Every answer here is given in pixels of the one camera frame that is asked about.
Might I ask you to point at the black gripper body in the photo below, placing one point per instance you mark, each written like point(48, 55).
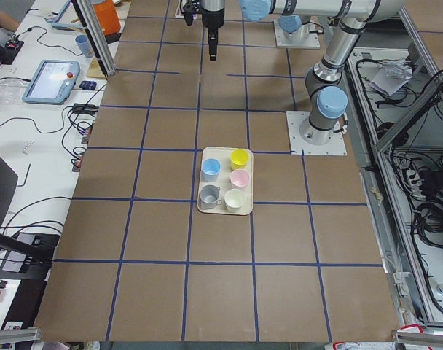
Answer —
point(213, 20)

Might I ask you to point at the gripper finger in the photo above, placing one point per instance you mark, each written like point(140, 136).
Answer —
point(213, 40)

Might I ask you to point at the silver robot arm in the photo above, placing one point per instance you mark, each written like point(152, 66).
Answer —
point(328, 101)

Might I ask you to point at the blue cup on desk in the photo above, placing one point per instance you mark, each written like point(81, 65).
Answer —
point(84, 45)

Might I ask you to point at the yellow plastic cup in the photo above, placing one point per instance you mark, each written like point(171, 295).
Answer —
point(239, 159)

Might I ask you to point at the blue plastic cup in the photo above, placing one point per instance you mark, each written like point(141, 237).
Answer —
point(210, 170)

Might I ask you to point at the pink plastic cup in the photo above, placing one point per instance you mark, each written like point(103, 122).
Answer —
point(240, 179)

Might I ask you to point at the grey plastic cup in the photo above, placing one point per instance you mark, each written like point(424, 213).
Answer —
point(209, 197)

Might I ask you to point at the cream plastic cup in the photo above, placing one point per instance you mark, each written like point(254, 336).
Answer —
point(234, 200)

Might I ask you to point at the orange bucket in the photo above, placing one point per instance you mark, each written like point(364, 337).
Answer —
point(107, 16)

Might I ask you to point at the cream serving tray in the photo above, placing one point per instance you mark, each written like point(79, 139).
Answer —
point(222, 154)

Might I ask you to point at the blue teach pendant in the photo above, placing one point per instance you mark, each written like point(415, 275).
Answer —
point(67, 19)
point(52, 82)

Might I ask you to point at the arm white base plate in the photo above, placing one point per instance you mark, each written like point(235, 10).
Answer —
point(298, 146)
point(305, 37)

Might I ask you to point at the aluminium frame post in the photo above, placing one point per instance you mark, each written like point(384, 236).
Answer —
point(95, 36)

